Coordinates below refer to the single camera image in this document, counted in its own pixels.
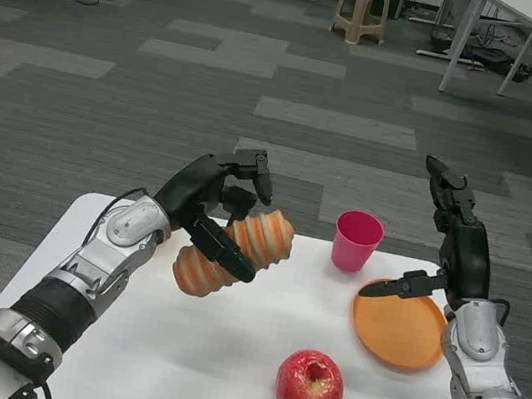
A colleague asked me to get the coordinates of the beige plastic stool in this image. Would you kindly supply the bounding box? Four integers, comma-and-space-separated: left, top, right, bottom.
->
326, 0, 393, 51

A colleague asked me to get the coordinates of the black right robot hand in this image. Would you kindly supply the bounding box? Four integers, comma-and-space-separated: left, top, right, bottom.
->
357, 147, 511, 317

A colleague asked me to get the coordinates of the pink plastic cup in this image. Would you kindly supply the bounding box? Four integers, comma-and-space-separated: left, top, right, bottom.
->
328, 207, 389, 278

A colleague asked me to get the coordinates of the orange plastic plate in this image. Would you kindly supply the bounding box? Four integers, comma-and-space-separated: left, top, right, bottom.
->
343, 273, 455, 379

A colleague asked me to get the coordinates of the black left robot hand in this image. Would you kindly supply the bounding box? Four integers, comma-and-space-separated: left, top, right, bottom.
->
141, 134, 280, 286

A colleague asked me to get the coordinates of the red apple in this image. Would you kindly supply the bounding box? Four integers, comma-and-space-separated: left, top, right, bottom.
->
272, 345, 352, 399

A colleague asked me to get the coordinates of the orange striped bread loaf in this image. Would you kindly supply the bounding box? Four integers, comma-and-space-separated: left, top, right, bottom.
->
168, 198, 299, 311

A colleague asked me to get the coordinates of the flat black laptop bag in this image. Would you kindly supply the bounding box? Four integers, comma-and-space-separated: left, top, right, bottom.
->
468, 44, 516, 75

